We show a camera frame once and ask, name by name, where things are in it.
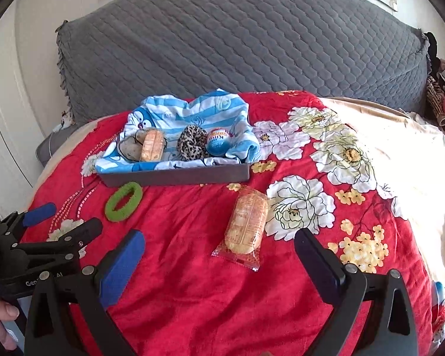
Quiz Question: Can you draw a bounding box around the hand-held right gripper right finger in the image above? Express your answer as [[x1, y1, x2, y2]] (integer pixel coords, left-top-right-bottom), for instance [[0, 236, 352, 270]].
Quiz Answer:
[[294, 228, 419, 356]]

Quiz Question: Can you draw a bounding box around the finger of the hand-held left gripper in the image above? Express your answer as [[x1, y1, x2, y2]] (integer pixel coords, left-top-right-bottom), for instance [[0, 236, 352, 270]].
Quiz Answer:
[[0, 202, 57, 245], [14, 218, 104, 265]]

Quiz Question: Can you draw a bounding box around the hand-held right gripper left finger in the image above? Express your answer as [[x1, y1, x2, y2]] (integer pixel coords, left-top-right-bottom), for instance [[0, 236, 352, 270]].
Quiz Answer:
[[24, 229, 146, 356]]

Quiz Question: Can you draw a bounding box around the green fluffy hair tie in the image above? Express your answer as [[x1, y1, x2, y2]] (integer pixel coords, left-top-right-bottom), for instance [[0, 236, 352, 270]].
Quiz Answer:
[[104, 182, 144, 223]]

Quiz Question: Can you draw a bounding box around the bread packet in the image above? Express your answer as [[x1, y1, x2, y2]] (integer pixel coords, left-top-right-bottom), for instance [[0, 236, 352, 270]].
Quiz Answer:
[[211, 185, 269, 272], [140, 128, 166, 163]]

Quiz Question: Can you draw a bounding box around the beige scrunchie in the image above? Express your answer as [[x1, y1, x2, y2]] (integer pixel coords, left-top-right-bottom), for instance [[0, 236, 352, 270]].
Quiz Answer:
[[117, 128, 167, 162]]

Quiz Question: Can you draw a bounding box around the grey tray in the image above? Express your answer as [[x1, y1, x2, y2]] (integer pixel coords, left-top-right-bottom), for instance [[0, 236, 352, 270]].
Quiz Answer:
[[95, 156, 252, 188]]

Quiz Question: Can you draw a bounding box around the leopard print scrunchie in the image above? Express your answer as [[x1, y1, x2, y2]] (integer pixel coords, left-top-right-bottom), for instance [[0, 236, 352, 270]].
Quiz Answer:
[[176, 125, 210, 162]]

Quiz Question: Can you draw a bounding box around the blue white round toy egg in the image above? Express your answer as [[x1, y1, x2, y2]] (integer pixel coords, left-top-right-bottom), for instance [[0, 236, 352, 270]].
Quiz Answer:
[[206, 129, 232, 156]]

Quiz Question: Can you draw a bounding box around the person's left hand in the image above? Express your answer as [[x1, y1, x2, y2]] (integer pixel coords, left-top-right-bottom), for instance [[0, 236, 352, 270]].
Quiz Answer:
[[0, 298, 23, 351]]

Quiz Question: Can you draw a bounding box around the red floral blanket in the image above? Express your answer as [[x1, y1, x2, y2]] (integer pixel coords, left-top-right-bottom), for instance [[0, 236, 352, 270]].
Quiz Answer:
[[18, 90, 445, 356]]

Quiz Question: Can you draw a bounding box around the white wardrobe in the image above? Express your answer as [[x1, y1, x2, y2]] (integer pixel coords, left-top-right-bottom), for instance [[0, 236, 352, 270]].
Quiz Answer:
[[0, 4, 65, 212]]

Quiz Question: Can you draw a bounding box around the colourful printed cloth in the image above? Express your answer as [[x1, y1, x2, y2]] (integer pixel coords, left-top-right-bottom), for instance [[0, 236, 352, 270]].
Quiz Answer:
[[432, 280, 445, 342]]

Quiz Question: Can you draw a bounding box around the blue striped cartoon cloth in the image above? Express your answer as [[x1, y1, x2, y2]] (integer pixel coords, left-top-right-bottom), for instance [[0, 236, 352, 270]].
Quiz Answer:
[[95, 88, 261, 173]]

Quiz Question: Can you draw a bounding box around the striped animal print garment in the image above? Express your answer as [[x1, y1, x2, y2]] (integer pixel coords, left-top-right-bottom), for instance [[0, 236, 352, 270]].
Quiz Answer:
[[426, 76, 445, 127]]

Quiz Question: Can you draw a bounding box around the grey quilted cover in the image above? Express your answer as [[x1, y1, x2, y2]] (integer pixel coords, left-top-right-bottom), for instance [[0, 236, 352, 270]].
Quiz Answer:
[[55, 0, 431, 125]]

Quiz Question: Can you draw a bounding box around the black garment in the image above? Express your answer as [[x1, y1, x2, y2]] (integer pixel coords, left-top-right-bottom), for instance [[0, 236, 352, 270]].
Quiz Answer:
[[425, 31, 440, 78]]

